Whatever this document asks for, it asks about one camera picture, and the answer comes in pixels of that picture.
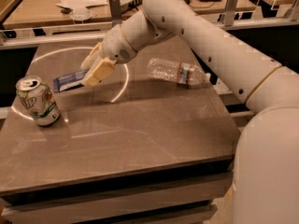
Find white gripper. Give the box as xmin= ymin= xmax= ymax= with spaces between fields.
xmin=80 ymin=26 xmax=137 ymax=86

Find left hand sanitizer bottle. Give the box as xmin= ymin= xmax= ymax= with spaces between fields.
xmin=214 ymin=77 xmax=230 ymax=94

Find cabinet drawer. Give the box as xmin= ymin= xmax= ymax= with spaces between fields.
xmin=3 ymin=172 xmax=232 ymax=224
xmin=106 ymin=204 xmax=217 ymax=224

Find right grey metal post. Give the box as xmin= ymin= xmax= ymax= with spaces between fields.
xmin=222 ymin=0 xmax=238 ymax=26

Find lower cabinet drawer front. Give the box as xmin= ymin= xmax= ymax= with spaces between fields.
xmin=106 ymin=204 xmax=217 ymax=224

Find upper cabinet drawer front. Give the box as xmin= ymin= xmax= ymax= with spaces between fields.
xmin=3 ymin=172 xmax=232 ymax=224

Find left grey metal post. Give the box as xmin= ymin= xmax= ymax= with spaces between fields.
xmin=109 ymin=0 xmax=121 ymax=25

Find clear plastic water bottle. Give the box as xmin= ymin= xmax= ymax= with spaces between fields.
xmin=147 ymin=58 xmax=207 ymax=86

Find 7up soda can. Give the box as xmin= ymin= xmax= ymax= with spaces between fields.
xmin=16 ymin=76 xmax=60 ymax=126

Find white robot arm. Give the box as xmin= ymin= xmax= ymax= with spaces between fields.
xmin=81 ymin=0 xmax=299 ymax=224

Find grey metal post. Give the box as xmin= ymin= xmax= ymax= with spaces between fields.
xmin=109 ymin=0 xmax=121 ymax=25
xmin=222 ymin=0 xmax=238 ymax=26

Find white papers on desk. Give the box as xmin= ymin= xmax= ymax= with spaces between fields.
xmin=57 ymin=0 xmax=107 ymax=8

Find white face mask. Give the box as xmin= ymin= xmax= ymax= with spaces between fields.
xmin=69 ymin=7 xmax=93 ymax=21

